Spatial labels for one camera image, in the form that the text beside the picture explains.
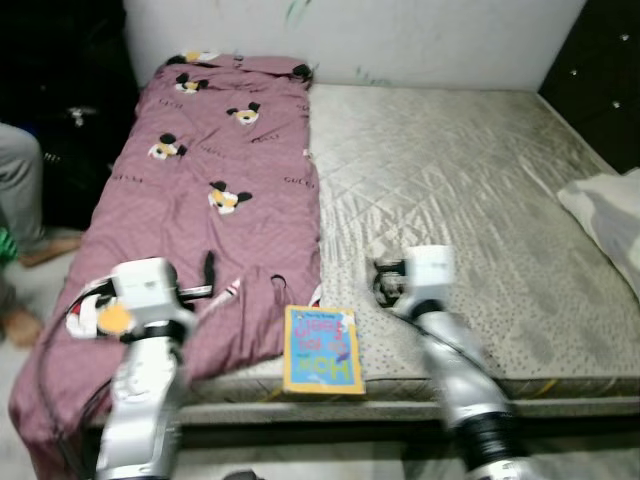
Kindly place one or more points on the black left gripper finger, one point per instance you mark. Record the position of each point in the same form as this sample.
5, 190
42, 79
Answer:
208, 272

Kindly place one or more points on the colourful children's board book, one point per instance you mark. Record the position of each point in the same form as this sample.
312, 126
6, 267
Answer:
320, 350

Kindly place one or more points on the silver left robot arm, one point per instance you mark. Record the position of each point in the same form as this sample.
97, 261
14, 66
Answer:
145, 400

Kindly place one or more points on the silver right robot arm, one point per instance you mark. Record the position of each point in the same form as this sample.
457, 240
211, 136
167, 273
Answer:
470, 390

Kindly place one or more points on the pink cartoon print blanket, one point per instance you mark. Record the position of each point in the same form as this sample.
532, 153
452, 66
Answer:
220, 160

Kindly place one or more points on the beige quilted mattress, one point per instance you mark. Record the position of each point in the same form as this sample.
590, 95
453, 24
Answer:
450, 180

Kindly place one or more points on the white pillow with green tree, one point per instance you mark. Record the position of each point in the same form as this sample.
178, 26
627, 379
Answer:
610, 215

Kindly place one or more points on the person in grey trousers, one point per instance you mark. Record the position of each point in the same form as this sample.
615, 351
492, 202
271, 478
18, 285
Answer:
20, 180

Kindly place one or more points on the speckled bed base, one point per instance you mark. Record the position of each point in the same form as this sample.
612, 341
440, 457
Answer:
560, 405

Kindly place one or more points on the dark furniture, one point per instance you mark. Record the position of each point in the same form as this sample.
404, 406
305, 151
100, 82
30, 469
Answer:
80, 60

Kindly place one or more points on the black tufted headboard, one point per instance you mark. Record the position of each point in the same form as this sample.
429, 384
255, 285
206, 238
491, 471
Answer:
600, 70

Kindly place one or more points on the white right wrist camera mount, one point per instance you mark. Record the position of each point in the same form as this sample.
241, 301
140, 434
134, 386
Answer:
430, 275

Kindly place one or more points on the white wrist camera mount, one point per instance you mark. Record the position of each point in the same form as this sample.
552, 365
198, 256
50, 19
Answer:
150, 285
430, 275

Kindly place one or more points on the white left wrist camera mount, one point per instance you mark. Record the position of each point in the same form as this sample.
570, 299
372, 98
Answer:
150, 285

